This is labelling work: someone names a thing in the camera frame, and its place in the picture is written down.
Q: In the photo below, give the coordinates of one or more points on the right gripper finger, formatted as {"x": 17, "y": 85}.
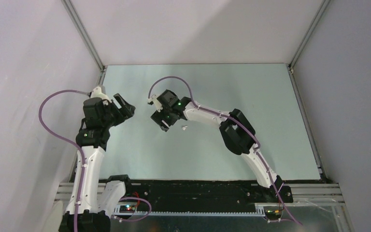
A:
{"x": 164, "y": 126}
{"x": 158, "y": 119}

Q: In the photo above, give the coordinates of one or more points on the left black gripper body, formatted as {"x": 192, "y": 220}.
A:
{"x": 110, "y": 119}

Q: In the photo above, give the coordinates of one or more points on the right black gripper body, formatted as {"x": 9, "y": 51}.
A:
{"x": 166, "y": 115}

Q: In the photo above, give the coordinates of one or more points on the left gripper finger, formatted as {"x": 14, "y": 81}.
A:
{"x": 125, "y": 106}
{"x": 125, "y": 114}

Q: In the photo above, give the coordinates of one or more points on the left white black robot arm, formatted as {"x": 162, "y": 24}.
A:
{"x": 87, "y": 211}

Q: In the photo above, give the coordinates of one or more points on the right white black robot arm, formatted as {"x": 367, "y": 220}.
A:
{"x": 237, "y": 133}

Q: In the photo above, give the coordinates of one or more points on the left controller circuit board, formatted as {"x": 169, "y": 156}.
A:
{"x": 126, "y": 209}

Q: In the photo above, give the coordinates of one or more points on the controller circuit board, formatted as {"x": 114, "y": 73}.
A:
{"x": 273, "y": 215}
{"x": 126, "y": 209}

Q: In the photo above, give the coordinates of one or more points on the right controller circuit board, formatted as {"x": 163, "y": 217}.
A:
{"x": 273, "y": 215}

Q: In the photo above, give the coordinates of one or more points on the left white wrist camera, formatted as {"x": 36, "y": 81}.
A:
{"x": 99, "y": 93}

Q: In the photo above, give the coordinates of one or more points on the grey slotted cable duct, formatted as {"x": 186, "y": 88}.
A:
{"x": 260, "y": 212}

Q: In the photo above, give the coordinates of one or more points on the aluminium frame rail front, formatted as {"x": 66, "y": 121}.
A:
{"x": 324, "y": 194}

